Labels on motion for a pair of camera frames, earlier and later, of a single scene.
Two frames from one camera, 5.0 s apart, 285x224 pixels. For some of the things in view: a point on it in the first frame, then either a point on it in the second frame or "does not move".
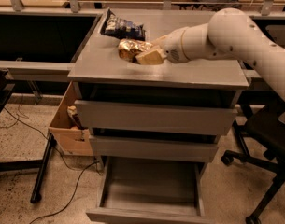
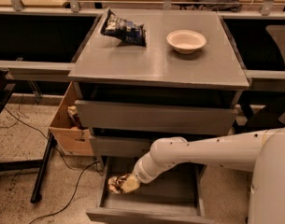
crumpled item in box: [73, 114] does not move
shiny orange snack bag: [128, 49] → [115, 182]
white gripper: [170, 47] → [141, 172]
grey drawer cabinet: [174, 111] does not move
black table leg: [36, 196] does not move
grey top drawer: [155, 118] does not move
